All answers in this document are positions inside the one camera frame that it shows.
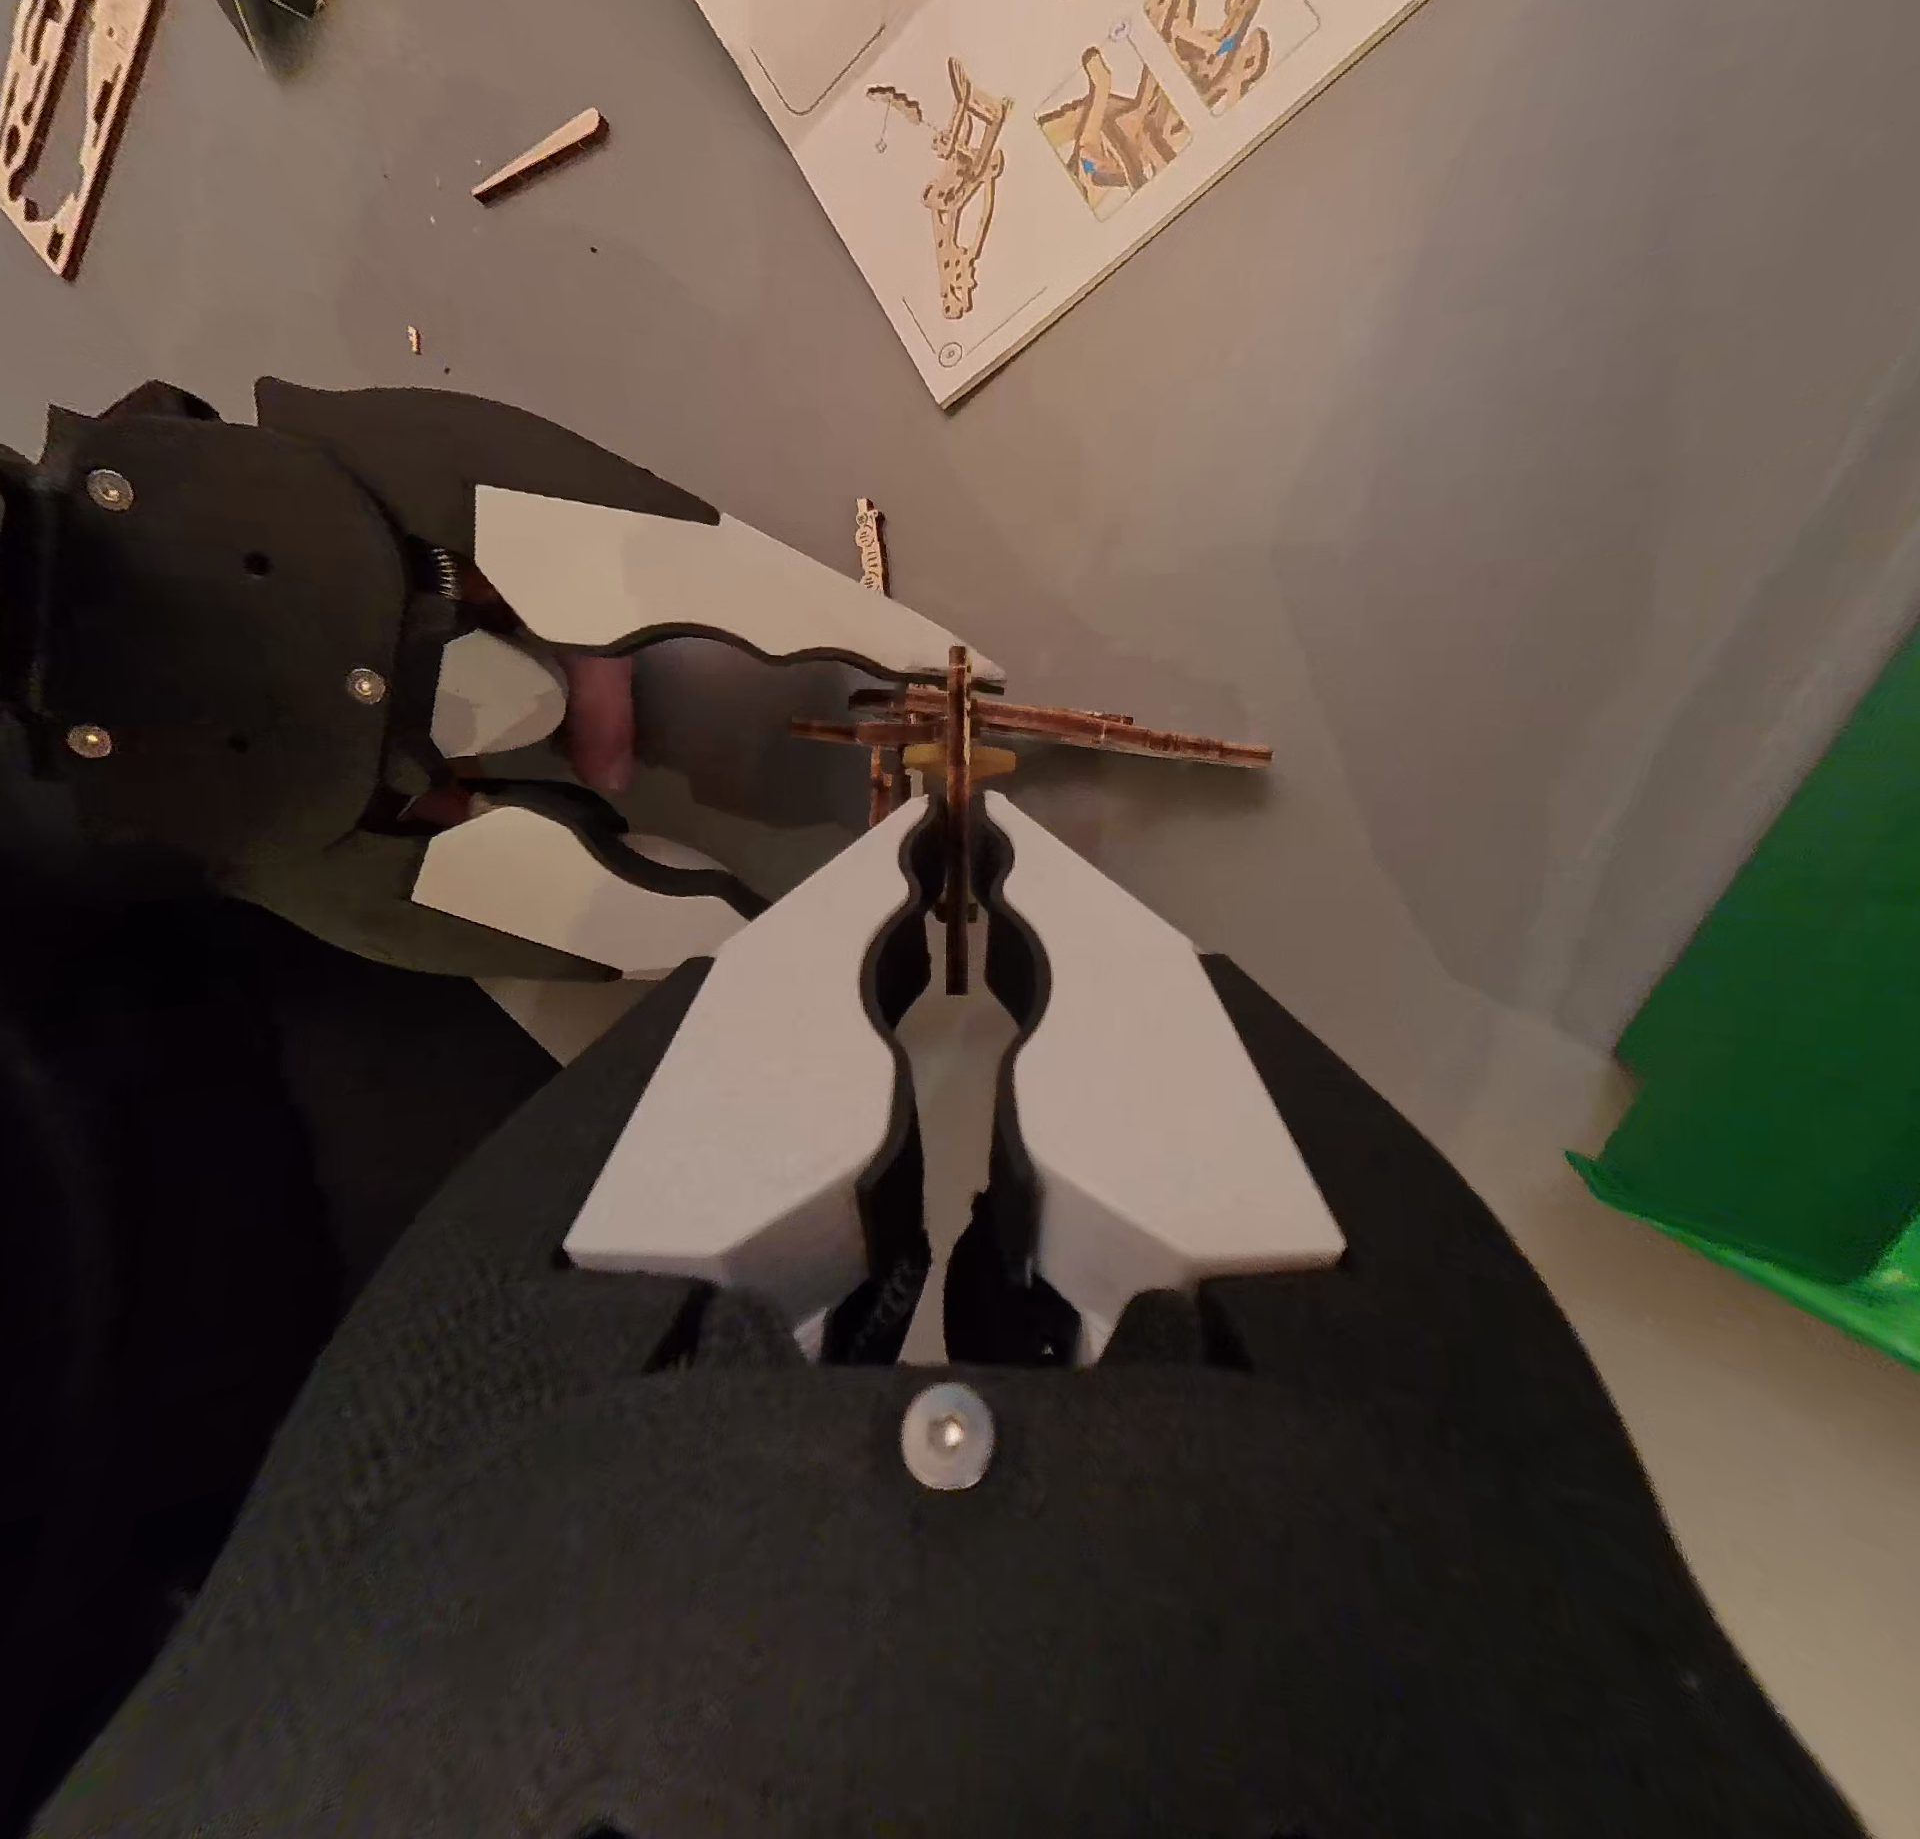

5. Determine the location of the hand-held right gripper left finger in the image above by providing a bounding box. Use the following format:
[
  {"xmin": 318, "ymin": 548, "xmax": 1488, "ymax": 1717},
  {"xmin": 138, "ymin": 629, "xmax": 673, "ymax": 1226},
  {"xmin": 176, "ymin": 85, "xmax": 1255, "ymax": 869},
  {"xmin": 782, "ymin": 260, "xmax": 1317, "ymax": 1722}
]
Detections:
[{"xmin": 561, "ymin": 795, "xmax": 938, "ymax": 1368}]

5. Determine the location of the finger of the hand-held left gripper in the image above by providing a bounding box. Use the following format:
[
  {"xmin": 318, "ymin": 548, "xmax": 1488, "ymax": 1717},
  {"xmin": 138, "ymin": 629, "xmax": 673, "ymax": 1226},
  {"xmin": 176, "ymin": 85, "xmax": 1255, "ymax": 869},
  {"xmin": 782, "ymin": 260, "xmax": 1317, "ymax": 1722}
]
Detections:
[
  {"xmin": 468, "ymin": 483, "xmax": 1007, "ymax": 686},
  {"xmin": 406, "ymin": 780, "xmax": 774, "ymax": 984}
]

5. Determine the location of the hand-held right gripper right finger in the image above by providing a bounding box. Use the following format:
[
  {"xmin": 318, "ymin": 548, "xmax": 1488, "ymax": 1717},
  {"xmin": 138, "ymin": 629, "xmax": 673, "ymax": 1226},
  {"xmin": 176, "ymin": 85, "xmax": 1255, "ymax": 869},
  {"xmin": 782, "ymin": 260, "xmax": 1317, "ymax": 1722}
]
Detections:
[{"xmin": 975, "ymin": 789, "xmax": 1347, "ymax": 1361}]

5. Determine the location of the wooden model lever assembly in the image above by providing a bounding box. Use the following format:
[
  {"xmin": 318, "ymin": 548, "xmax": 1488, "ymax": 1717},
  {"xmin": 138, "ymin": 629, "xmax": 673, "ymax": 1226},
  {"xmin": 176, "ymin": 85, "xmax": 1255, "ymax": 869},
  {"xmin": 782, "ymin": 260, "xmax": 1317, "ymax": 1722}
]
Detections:
[{"xmin": 915, "ymin": 645, "xmax": 1025, "ymax": 1002}]

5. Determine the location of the person's left hand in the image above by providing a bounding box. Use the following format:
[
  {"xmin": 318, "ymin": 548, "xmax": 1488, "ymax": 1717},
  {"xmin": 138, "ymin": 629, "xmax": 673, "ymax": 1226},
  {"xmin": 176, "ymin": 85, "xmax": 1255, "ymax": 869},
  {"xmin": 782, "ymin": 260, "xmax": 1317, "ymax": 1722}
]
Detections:
[{"xmin": 567, "ymin": 659, "xmax": 638, "ymax": 794}]

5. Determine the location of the wooden wedge stick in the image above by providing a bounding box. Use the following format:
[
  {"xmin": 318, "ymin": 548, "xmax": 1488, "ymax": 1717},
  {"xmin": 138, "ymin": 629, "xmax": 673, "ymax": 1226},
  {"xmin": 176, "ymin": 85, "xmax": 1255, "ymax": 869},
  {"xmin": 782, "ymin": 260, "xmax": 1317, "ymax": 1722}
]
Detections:
[{"xmin": 471, "ymin": 107, "xmax": 609, "ymax": 206}]

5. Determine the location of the laser-cut wooden kit sheet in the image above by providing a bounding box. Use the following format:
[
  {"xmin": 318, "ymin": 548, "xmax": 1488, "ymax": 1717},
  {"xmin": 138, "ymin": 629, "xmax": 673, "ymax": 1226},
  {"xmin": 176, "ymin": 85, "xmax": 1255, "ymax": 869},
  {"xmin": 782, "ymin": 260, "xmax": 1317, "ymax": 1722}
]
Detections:
[{"xmin": 0, "ymin": 0, "xmax": 182, "ymax": 286}]

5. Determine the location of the open instruction booklet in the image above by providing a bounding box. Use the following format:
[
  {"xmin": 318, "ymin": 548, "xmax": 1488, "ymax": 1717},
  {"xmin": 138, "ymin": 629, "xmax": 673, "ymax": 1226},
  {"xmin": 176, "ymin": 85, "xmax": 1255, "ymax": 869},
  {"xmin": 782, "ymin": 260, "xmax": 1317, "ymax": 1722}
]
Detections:
[{"xmin": 644, "ymin": 0, "xmax": 1532, "ymax": 412}]

